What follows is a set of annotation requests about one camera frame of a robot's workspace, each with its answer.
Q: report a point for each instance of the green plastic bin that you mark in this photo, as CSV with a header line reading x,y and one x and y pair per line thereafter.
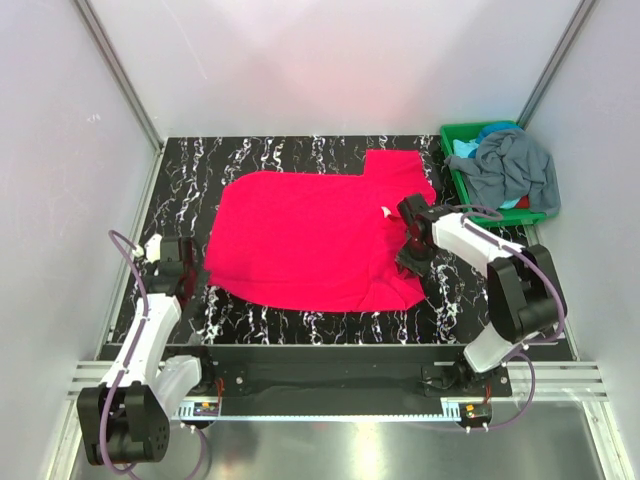
x,y
514,213

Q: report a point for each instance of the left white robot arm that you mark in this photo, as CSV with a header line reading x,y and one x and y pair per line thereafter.
x,y
125,418

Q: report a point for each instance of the aluminium frame post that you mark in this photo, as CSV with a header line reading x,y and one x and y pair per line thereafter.
x,y
567,40
99,35

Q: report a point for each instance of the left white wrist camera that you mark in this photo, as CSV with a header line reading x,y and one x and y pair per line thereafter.
x,y
150,251

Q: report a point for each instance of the red t shirt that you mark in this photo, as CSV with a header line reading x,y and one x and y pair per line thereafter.
x,y
318,242

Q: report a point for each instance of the grey t shirt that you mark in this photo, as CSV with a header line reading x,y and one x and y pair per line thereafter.
x,y
509,164

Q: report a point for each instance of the black marbled table mat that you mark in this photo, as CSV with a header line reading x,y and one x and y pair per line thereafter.
x,y
185,200

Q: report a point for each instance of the light blue t shirt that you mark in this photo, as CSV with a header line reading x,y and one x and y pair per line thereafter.
x,y
464,149

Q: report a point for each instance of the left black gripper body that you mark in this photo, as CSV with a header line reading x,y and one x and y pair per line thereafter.
x,y
192,271

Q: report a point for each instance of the right aluminium frame post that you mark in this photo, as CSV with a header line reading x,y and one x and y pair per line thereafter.
x,y
567,40

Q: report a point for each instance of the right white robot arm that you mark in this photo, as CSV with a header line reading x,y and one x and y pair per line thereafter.
x,y
525,301

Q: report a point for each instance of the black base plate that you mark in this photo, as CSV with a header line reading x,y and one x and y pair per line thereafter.
x,y
337,380

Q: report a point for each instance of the left aluminium frame post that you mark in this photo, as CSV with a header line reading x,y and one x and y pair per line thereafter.
x,y
99,35

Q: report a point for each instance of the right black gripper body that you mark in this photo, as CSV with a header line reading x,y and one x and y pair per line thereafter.
x,y
421,251

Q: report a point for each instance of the aluminium front rail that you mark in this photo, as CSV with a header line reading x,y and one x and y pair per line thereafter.
x,y
554,382

